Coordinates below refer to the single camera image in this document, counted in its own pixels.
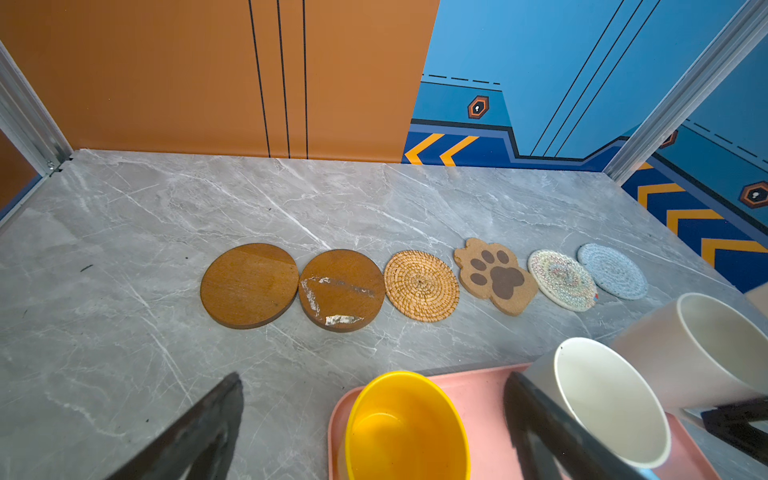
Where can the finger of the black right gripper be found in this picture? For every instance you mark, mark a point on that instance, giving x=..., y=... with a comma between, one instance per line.
x=735, y=425

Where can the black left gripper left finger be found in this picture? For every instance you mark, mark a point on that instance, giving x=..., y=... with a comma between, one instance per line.
x=200, y=444

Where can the aluminium frame post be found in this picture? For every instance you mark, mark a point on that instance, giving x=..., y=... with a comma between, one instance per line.
x=27, y=123
x=744, y=31

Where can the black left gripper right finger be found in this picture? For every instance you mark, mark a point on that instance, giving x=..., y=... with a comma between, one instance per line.
x=549, y=442

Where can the aluminium frame post right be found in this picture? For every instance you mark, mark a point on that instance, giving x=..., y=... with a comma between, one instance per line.
x=744, y=31

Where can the aluminium frame post left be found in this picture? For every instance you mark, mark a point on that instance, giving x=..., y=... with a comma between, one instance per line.
x=27, y=123

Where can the white mug back right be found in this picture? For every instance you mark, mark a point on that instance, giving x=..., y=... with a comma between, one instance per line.
x=697, y=352

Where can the glossy brown wooden coaster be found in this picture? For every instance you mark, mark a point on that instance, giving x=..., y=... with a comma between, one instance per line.
x=341, y=290

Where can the pink tray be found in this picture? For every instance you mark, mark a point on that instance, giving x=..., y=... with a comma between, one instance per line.
x=477, y=395

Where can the rattan woven round coaster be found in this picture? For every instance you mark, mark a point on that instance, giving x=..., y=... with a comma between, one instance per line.
x=421, y=286

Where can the yellow mug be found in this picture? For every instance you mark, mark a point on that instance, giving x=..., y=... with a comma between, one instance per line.
x=404, y=426

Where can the light blue woven coaster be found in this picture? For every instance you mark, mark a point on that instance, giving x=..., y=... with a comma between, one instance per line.
x=613, y=271

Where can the plain brown wooden coaster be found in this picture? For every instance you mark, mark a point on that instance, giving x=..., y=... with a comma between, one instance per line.
x=249, y=286

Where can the cork paw print coaster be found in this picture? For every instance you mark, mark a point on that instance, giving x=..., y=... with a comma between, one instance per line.
x=492, y=272

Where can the multicolour woven round coaster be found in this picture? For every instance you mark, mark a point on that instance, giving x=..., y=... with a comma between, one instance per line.
x=563, y=280

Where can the white mug blue handle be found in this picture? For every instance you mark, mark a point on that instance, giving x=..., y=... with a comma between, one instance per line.
x=602, y=391

